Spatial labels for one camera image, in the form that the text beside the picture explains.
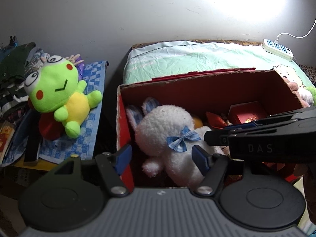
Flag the mauve teddy bear plush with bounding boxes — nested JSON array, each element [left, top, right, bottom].
[[283, 77, 309, 108]]

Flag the white bunny light blue bow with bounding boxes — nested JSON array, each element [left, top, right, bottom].
[[126, 97, 223, 187]]

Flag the white bunny dark plaid ears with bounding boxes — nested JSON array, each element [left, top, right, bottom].
[[298, 88, 314, 107]]

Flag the green mushroom plush toy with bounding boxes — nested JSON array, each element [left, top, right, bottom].
[[306, 87, 316, 106]]

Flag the person right hand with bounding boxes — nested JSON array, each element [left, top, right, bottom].
[[294, 164, 316, 224]]

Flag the red gift box gold print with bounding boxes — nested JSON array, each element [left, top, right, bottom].
[[228, 101, 267, 125]]

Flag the blue checkered towel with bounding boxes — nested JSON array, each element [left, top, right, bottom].
[[4, 59, 109, 165]]

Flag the red cardboard box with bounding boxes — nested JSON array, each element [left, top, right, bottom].
[[116, 68, 303, 189]]

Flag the white blue power strip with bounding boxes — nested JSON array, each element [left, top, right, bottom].
[[262, 39, 293, 62]]

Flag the green frog plush toy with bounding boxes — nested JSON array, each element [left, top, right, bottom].
[[24, 55, 102, 139]]

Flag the purple plastic package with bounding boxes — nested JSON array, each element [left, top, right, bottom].
[[65, 54, 84, 72]]

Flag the green bear print bedsheet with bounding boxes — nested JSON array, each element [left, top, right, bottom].
[[123, 41, 313, 87]]

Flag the white power cable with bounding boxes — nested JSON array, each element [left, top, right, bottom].
[[276, 17, 316, 42]]

